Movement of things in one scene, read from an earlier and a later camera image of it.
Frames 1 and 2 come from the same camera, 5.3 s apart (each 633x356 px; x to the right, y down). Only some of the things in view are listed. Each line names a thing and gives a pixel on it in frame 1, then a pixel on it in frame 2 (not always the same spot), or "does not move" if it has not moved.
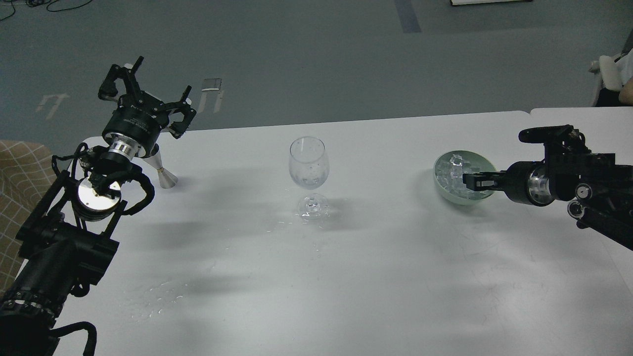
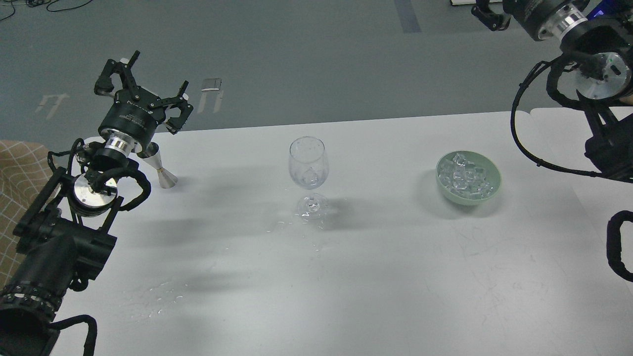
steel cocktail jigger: x=167 y=179 does not move
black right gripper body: x=525 y=182 to x=530 y=15
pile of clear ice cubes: x=449 y=175 does not move
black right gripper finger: x=491 y=180 to x=492 y=21
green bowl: x=448 y=170 does not move
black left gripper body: x=135 y=123 does not move
